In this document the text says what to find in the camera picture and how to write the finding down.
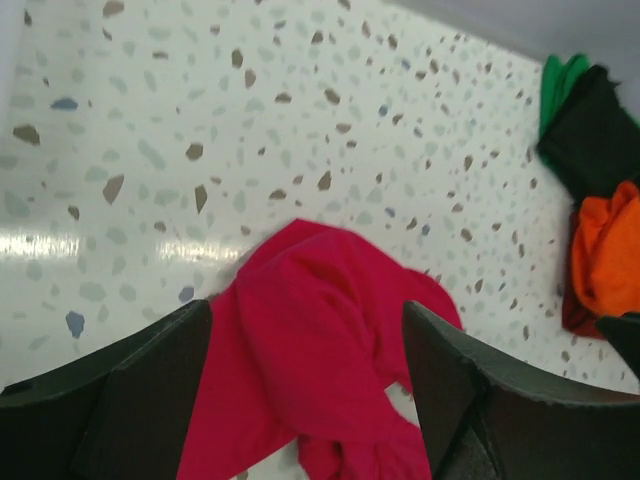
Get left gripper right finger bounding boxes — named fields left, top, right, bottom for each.
left=403, top=302, right=639, bottom=479

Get folded dark red t shirt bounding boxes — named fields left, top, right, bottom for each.
left=561, top=210, right=604, bottom=339

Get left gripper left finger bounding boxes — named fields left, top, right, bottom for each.
left=1, top=300, right=213, bottom=479

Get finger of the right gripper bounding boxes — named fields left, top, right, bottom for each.
left=596, top=312, right=640, bottom=377

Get crimson pink t shirt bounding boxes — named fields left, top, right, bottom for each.
left=178, top=219, right=461, bottom=479

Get folded black t shirt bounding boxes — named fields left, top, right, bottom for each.
left=537, top=65, right=639, bottom=202

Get folded green t shirt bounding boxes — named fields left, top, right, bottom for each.
left=537, top=52, right=592, bottom=169

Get folded orange t shirt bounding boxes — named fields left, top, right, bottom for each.
left=571, top=181, right=639, bottom=316

